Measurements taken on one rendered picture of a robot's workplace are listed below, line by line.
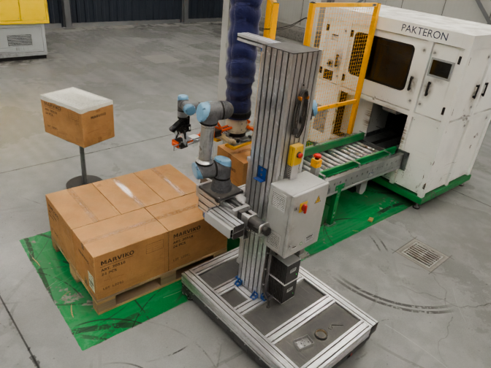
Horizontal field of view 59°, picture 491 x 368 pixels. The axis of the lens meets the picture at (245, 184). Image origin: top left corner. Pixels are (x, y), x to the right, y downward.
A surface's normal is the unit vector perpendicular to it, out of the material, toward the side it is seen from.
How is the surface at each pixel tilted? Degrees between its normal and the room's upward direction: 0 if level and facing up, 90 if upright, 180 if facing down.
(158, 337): 0
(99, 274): 90
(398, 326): 0
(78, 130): 90
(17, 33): 90
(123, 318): 0
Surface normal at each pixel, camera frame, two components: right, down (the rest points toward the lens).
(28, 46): 0.66, 0.42
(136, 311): 0.09, -0.87
